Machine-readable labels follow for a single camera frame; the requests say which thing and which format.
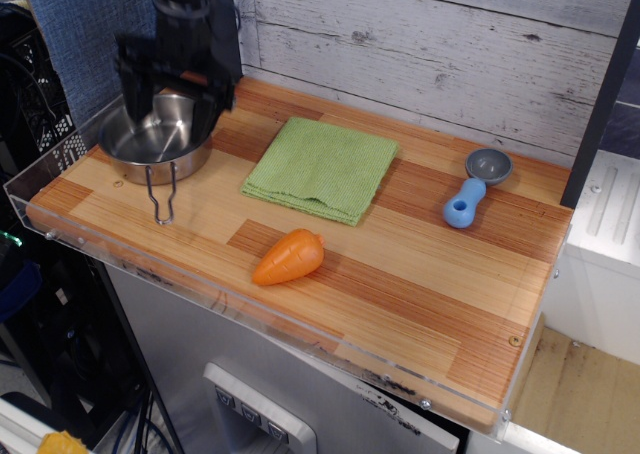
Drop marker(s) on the dark grey right post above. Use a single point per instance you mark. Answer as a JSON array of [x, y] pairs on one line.
[[613, 80]]

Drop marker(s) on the clear acrylic table guard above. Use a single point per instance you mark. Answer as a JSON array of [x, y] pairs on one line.
[[438, 314]]

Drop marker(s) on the stainless steel pot with handle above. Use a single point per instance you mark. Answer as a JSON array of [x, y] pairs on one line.
[[158, 151]]

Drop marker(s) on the dark grey left post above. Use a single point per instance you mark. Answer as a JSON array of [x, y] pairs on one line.
[[228, 32]]

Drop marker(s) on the yellow object bottom left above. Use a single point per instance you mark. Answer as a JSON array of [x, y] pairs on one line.
[[61, 443]]

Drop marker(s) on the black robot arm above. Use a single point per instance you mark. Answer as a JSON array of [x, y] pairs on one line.
[[195, 51]]

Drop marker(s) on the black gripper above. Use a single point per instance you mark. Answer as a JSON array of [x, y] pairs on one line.
[[183, 55]]

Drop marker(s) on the blue grey ice cream scoop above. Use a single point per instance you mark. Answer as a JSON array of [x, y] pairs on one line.
[[485, 167]]

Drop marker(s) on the green towel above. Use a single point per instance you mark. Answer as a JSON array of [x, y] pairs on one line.
[[322, 170]]

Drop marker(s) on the orange plastic carrot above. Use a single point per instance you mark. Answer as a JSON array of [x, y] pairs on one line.
[[294, 256]]

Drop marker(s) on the black crate with cables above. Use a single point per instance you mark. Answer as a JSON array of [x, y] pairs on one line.
[[34, 112]]

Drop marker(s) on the dark grey post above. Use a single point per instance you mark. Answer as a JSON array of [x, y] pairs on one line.
[[228, 32], [613, 80]]

